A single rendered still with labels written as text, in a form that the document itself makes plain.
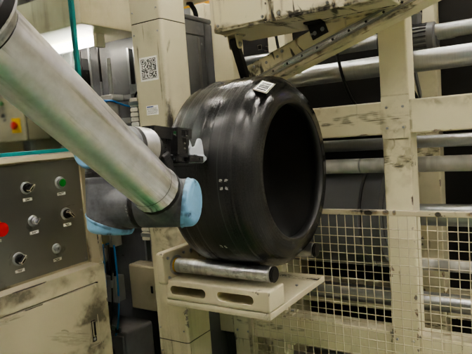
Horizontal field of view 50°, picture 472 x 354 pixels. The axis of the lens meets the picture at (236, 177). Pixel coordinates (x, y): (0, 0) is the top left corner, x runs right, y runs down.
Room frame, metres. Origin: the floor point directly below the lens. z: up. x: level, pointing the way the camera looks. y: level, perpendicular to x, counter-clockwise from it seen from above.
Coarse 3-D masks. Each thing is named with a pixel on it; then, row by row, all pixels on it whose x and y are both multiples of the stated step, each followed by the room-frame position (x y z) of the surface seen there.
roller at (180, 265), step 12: (180, 264) 1.48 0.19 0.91; (192, 264) 1.46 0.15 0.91; (204, 264) 1.44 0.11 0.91; (216, 264) 1.42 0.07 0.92; (228, 264) 1.40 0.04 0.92; (240, 264) 1.38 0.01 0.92; (252, 264) 1.37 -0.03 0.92; (216, 276) 1.42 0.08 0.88; (228, 276) 1.39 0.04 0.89; (240, 276) 1.36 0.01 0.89; (252, 276) 1.34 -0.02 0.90; (264, 276) 1.32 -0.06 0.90; (276, 276) 1.33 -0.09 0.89
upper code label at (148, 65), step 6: (144, 60) 1.62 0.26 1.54; (150, 60) 1.60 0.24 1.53; (156, 60) 1.59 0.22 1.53; (144, 66) 1.62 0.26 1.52; (150, 66) 1.61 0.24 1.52; (156, 66) 1.59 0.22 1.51; (144, 72) 1.62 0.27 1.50; (150, 72) 1.61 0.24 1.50; (156, 72) 1.59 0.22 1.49; (144, 78) 1.62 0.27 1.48; (150, 78) 1.61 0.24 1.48; (156, 78) 1.60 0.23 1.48
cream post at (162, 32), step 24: (144, 0) 1.61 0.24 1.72; (168, 0) 1.61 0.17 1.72; (144, 24) 1.61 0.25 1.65; (168, 24) 1.61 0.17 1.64; (144, 48) 1.62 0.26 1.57; (168, 48) 1.60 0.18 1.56; (168, 72) 1.59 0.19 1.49; (144, 96) 1.63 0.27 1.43; (168, 96) 1.58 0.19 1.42; (144, 120) 1.63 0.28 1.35; (168, 120) 1.58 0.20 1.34; (168, 240) 1.60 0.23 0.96; (168, 312) 1.62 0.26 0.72; (192, 312) 1.61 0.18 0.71; (168, 336) 1.62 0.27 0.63; (192, 336) 1.60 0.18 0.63
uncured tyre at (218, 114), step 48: (192, 96) 1.43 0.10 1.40; (240, 96) 1.32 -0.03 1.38; (288, 96) 1.43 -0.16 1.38; (192, 144) 1.31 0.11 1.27; (240, 144) 1.25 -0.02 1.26; (288, 144) 1.73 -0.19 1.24; (240, 192) 1.24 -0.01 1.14; (288, 192) 1.72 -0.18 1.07; (192, 240) 1.37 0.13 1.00; (240, 240) 1.28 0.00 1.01; (288, 240) 1.38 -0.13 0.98
